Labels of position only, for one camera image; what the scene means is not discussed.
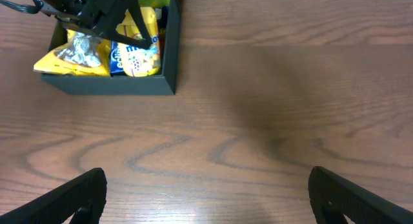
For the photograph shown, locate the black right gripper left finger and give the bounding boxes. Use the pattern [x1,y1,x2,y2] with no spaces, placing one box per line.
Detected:
[1,168,107,224]

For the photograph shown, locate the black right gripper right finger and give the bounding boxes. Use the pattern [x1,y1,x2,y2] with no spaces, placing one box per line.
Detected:
[308,166,412,224]

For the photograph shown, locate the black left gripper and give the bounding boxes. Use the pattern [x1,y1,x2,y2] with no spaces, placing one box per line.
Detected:
[41,0,152,48]

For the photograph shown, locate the yellow candy tube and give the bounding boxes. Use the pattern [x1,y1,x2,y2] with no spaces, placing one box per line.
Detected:
[117,6,161,77]

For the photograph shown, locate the yellow snack bag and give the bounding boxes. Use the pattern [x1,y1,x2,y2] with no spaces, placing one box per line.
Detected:
[34,30,110,77]

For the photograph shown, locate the purple dairy milk chocolate bar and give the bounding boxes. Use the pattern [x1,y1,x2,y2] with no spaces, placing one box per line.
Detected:
[158,6,169,30]

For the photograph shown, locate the blue eclipse mints tin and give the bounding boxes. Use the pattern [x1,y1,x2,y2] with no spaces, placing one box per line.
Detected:
[109,41,126,76]

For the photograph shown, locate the black gift box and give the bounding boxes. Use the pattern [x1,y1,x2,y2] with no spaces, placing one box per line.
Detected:
[41,0,181,96]

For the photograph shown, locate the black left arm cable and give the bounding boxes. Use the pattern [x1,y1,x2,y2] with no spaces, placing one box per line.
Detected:
[0,0,45,15]

